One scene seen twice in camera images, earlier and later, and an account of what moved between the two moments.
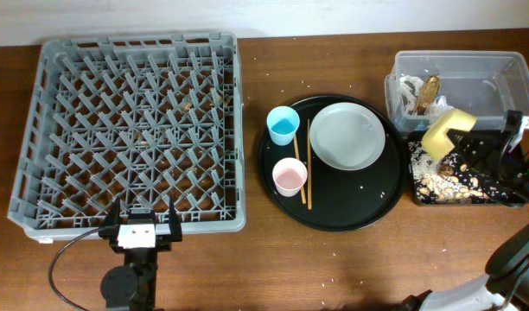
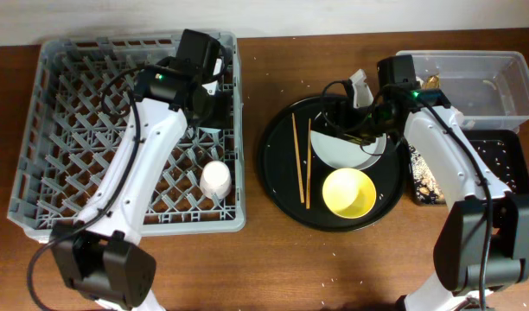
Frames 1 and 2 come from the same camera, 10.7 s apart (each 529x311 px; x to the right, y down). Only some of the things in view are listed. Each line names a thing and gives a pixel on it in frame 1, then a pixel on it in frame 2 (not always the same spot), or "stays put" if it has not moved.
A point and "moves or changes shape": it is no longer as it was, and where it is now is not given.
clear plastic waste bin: x=425 y=84 stays put
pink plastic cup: x=289 y=174 → x=215 y=180
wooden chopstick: x=309 y=201 stays put
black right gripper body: x=510 y=168 → x=353 y=126
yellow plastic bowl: x=436 y=140 moves or changes shape
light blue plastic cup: x=283 y=123 → x=208 y=132
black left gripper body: x=162 y=243 → x=216 y=111
